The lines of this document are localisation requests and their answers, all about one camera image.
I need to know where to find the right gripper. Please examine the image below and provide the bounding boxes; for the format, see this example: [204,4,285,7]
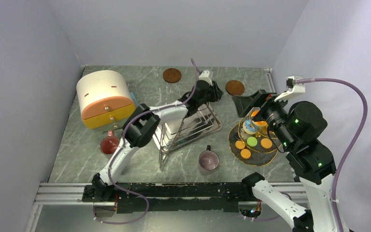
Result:
[231,88,296,148]

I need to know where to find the blue sprinkled donut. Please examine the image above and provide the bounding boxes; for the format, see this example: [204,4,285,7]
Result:
[243,119,257,135]

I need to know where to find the orange donut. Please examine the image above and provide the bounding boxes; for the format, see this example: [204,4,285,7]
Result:
[250,110,268,128]

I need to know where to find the small glass plate gold rim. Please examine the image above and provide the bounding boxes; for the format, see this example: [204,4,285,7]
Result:
[240,107,268,135]

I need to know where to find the brown coaster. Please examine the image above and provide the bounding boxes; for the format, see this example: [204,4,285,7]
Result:
[225,80,245,96]
[162,68,182,84]

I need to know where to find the orange biscuit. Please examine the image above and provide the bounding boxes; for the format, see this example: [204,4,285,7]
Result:
[240,149,251,159]
[235,140,245,150]
[260,138,273,149]

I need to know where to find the orange biscuit front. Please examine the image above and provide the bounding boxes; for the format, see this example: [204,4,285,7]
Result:
[240,149,251,159]

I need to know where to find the purple mug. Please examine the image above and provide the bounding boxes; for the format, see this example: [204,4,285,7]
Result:
[198,145,220,175]

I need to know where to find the metal tongs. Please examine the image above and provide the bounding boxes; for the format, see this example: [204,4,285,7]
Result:
[156,103,210,168]

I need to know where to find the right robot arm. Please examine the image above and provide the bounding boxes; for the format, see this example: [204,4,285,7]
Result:
[232,90,349,232]

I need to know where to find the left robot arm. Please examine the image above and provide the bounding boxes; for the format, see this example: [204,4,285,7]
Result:
[91,80,224,202]

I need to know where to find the steel tray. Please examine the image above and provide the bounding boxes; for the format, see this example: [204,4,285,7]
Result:
[153,103,223,152]

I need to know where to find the light blue object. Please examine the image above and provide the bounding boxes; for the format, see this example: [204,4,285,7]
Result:
[130,92,139,107]

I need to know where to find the cream bread box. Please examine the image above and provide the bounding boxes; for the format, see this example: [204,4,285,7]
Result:
[76,70,136,131]

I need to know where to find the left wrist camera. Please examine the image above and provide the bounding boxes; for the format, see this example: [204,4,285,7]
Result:
[199,70,213,86]

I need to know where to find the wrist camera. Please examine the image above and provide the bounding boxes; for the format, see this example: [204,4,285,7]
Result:
[199,70,213,86]
[274,75,305,102]

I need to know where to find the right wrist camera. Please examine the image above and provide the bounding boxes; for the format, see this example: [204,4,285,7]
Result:
[274,75,305,102]

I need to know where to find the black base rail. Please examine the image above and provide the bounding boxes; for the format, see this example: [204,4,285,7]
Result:
[82,182,257,214]

